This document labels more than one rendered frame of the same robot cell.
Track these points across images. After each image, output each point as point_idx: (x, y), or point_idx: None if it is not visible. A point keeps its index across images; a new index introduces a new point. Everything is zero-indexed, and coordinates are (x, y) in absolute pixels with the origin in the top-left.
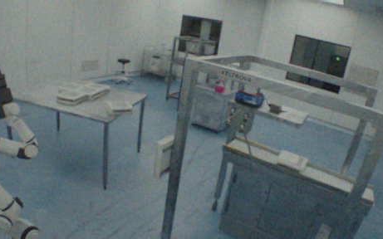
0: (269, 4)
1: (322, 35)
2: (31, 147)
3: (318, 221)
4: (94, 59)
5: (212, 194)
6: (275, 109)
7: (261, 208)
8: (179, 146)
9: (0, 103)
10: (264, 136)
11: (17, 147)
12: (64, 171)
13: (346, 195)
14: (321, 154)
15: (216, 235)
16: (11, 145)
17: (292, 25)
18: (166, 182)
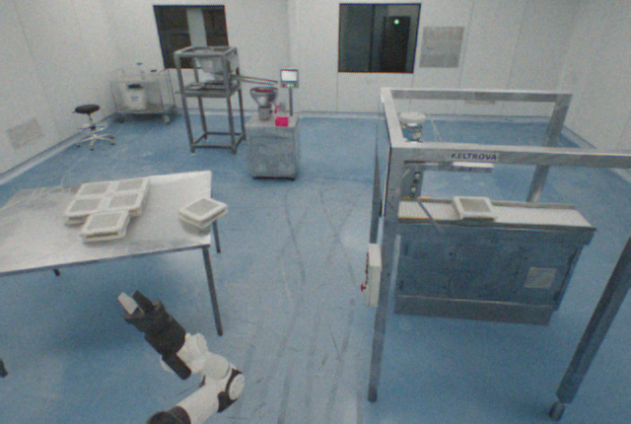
0: None
1: None
2: (237, 381)
3: (525, 266)
4: (29, 120)
5: (352, 270)
6: None
7: (448, 273)
8: (391, 255)
9: (175, 354)
10: (348, 162)
11: (215, 397)
12: (133, 341)
13: (560, 229)
14: None
15: (397, 324)
16: (206, 403)
17: None
18: (289, 280)
